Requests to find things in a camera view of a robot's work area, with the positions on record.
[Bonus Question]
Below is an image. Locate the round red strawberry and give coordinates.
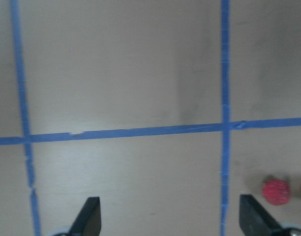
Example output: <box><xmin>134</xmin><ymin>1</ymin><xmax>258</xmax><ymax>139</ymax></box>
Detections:
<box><xmin>262</xmin><ymin>178</ymin><xmax>291</xmax><ymax>206</ymax></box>

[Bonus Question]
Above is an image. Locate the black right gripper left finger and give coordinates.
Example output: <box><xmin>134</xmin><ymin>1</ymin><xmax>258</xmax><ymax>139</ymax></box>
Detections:
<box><xmin>67</xmin><ymin>197</ymin><xmax>102</xmax><ymax>236</ymax></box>

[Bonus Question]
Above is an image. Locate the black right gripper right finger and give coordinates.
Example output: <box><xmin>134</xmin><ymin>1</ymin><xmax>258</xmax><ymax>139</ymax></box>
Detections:
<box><xmin>239</xmin><ymin>195</ymin><xmax>283</xmax><ymax>236</ymax></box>

